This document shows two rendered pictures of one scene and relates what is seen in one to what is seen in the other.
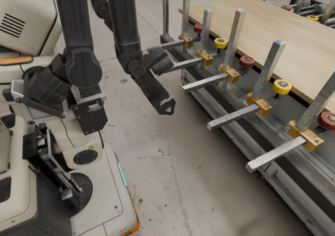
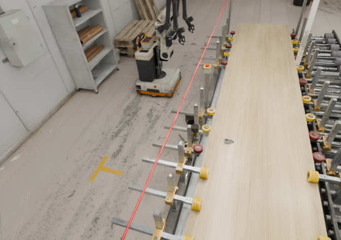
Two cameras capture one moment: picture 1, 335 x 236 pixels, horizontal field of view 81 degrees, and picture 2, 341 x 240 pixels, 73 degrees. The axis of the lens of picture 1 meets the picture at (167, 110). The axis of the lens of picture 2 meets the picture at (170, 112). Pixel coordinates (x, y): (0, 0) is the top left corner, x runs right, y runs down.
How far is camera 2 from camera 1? 2.91 m
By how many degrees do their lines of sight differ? 35
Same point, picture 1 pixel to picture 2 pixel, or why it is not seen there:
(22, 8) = (163, 14)
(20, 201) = (148, 54)
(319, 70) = (247, 54)
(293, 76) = (235, 53)
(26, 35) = (162, 19)
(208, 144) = not seen: hidden behind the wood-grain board
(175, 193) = (191, 98)
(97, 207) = (163, 80)
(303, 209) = not seen: hidden behind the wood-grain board
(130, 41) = (174, 23)
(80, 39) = (167, 21)
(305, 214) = not seen: hidden behind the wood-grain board
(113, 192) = (169, 79)
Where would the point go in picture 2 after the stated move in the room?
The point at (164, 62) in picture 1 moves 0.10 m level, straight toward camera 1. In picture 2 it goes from (181, 30) to (176, 32)
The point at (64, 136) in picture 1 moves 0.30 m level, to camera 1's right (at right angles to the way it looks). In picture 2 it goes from (162, 45) to (176, 49)
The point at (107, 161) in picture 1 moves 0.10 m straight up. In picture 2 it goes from (174, 72) to (174, 67)
